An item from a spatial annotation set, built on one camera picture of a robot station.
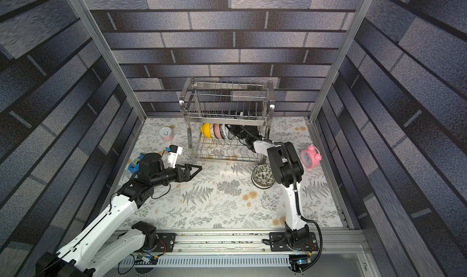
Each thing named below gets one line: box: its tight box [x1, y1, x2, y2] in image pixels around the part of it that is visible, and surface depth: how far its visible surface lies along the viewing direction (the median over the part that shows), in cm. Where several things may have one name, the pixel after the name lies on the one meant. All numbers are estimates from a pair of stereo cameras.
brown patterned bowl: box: [209, 122, 216, 139], surface depth 101 cm
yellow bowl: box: [200, 122, 212, 139], surface depth 103 cm
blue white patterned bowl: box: [219, 123, 229, 140], surface depth 100 cm
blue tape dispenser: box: [127, 153, 145, 174], surface depth 94 cm
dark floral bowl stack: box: [251, 163, 276, 190], surface depth 89 cm
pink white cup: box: [158, 125, 175, 143], surface depth 108 cm
